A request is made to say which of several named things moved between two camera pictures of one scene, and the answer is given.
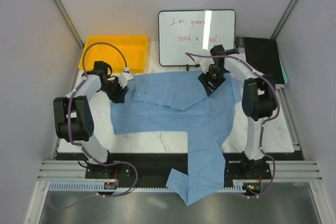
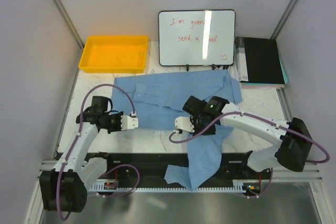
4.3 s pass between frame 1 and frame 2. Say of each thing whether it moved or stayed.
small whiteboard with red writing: stayed
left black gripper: moved
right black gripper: moved
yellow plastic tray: stayed
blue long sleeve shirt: stayed
